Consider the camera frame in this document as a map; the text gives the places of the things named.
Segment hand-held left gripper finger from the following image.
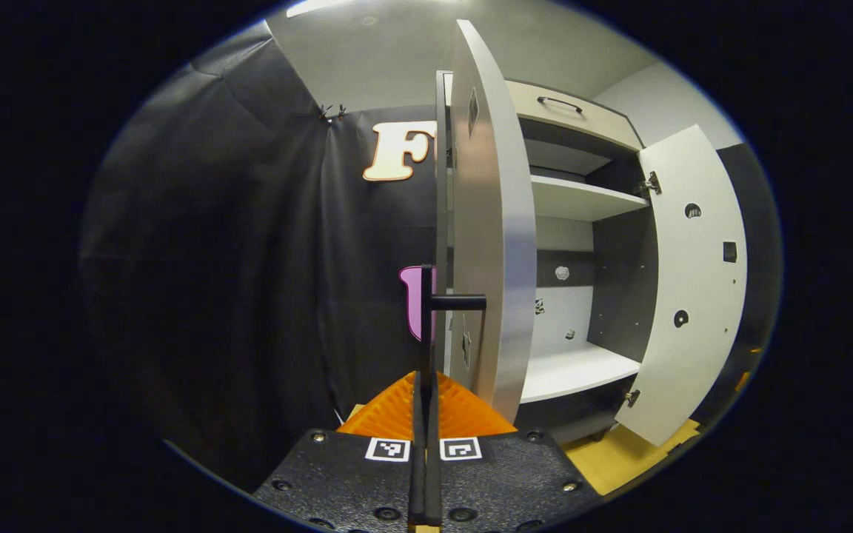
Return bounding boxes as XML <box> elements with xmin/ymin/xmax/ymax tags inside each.
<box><xmin>425</xmin><ymin>370</ymin><xmax>605</xmax><ymax>530</ymax></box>
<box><xmin>252</xmin><ymin>370</ymin><xmax>426</xmax><ymax>530</ymax></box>

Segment white shoe cabinet door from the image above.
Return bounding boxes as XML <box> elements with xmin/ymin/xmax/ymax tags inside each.
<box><xmin>445</xmin><ymin>19</ymin><xmax>538</xmax><ymax>424</ymax></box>
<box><xmin>614</xmin><ymin>124</ymin><xmax>749</xmax><ymax>448</ymax></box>

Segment white double-door shoe cabinet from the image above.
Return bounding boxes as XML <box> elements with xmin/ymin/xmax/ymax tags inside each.
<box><xmin>434</xmin><ymin>70</ymin><xmax>664</xmax><ymax>445</ymax></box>

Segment black door handle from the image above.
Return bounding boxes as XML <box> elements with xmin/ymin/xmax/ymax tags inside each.
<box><xmin>418</xmin><ymin>264</ymin><xmax>487</xmax><ymax>375</ymax></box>

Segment white cabinet shelf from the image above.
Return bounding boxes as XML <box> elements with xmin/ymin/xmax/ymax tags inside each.
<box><xmin>529</xmin><ymin>174</ymin><xmax>652</xmax><ymax>223</ymax></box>
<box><xmin>519</xmin><ymin>341</ymin><xmax>643</xmax><ymax>405</ymax></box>

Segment white cabinet drawer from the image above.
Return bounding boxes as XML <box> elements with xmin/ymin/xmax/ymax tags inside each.
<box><xmin>504</xmin><ymin>79</ymin><xmax>646</xmax><ymax>153</ymax></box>

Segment black backdrop cloth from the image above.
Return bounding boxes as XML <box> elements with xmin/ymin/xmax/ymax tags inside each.
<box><xmin>78</xmin><ymin>22</ymin><xmax>783</xmax><ymax>491</ymax></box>

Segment ceiling light panel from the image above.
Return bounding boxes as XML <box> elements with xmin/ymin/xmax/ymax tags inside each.
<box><xmin>286</xmin><ymin>0</ymin><xmax>358</xmax><ymax>19</ymax></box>

